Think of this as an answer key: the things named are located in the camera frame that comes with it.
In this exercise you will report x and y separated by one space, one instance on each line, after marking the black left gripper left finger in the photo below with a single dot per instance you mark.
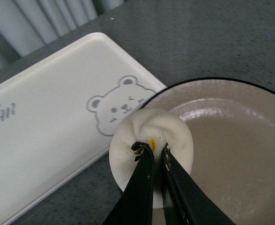
135 207

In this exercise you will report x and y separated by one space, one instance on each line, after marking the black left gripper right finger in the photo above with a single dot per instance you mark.
184 203

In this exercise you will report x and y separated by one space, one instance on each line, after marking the white steamed bun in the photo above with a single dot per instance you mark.
157 128

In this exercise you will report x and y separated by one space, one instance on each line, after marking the tan plate with black rim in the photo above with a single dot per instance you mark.
233 128

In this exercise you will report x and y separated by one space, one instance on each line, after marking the white bear-print tray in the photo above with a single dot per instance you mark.
58 116

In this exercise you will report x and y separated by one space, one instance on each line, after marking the grey pleated curtain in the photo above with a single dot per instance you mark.
27 25

